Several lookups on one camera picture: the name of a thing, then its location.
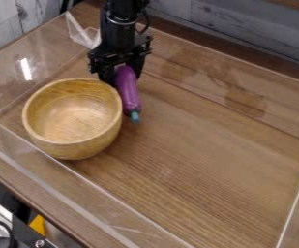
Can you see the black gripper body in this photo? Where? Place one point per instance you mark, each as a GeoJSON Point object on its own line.
{"type": "Point", "coordinates": [108, 56]}

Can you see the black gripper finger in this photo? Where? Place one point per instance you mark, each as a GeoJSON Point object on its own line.
{"type": "Point", "coordinates": [137, 63]}
{"type": "Point", "coordinates": [108, 75]}

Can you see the purple toy eggplant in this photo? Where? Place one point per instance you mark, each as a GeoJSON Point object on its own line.
{"type": "Point", "coordinates": [126, 82]}

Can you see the brown wooden bowl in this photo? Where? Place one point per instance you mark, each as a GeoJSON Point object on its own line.
{"type": "Point", "coordinates": [73, 117]}

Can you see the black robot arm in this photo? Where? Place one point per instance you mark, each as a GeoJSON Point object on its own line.
{"type": "Point", "coordinates": [125, 45]}

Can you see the yellow sticker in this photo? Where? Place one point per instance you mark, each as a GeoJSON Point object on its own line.
{"type": "Point", "coordinates": [37, 224]}

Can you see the clear acrylic tray wall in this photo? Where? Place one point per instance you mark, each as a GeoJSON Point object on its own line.
{"type": "Point", "coordinates": [202, 175]}

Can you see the black metal base plate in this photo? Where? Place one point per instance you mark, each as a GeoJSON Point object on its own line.
{"type": "Point", "coordinates": [30, 239]}

